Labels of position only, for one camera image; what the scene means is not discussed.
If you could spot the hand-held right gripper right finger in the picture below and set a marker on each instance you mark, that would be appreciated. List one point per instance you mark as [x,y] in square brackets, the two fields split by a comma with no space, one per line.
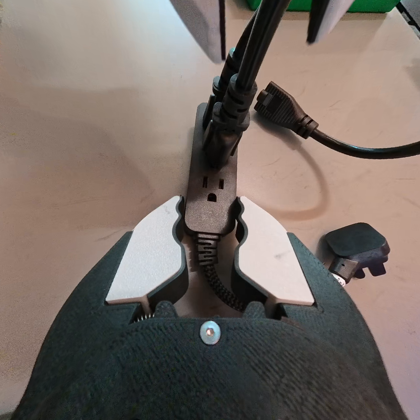
[272,252]

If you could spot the black angled plug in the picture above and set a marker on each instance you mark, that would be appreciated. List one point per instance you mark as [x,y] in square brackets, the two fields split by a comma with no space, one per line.
[356,242]

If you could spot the black socket connector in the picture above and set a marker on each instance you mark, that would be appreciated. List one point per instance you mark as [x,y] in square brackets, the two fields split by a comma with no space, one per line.
[282,106]

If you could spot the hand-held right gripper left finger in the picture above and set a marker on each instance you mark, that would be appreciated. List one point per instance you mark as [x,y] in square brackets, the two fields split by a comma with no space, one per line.
[147,252]

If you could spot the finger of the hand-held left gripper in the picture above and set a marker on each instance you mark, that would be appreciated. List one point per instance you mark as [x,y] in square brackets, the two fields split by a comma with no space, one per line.
[331,13]
[197,23]

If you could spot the black power strip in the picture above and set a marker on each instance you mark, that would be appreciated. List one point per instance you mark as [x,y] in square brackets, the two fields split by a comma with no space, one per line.
[208,216]

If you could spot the black power plug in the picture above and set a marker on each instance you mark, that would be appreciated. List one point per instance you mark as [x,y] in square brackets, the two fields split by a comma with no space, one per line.
[223,141]
[210,108]

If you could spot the green crate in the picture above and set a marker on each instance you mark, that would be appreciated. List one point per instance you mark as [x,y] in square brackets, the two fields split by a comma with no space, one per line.
[370,6]

